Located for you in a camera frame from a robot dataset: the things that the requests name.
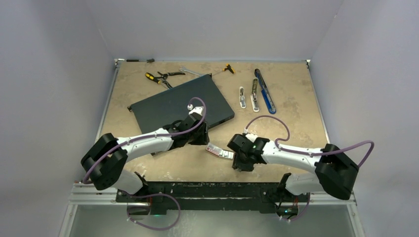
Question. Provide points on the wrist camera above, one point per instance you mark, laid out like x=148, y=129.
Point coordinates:
x=252, y=137
x=196, y=109

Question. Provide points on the silver wrench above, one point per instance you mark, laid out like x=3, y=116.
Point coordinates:
x=183, y=69

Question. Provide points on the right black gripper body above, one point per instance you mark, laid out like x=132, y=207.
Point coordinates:
x=240, y=162

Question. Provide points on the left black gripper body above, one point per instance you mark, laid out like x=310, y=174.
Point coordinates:
x=199, y=138

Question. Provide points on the blue stapler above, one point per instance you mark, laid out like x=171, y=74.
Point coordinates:
x=265, y=93

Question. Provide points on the red white staple box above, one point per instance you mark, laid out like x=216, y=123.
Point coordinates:
x=215, y=150

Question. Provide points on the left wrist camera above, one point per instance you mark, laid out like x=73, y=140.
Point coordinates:
x=196, y=109

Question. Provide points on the small yellow black screwdriver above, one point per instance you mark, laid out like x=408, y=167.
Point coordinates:
x=228, y=67

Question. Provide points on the black handled cutters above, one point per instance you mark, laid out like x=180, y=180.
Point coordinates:
x=170, y=74

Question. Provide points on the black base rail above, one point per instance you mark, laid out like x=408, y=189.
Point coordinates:
x=264, y=197

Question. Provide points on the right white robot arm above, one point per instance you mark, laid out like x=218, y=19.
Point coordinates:
x=325, y=168

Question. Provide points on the black tool at wall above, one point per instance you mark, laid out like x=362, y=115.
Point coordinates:
x=139, y=60

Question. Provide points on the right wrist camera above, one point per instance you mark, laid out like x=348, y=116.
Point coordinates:
x=252, y=137

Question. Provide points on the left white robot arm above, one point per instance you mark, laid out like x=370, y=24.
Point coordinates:
x=104, y=162

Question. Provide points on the white stapler part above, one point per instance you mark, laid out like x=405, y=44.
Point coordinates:
x=242, y=100

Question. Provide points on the dark flat network switch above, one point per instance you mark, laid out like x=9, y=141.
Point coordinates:
x=166, y=107

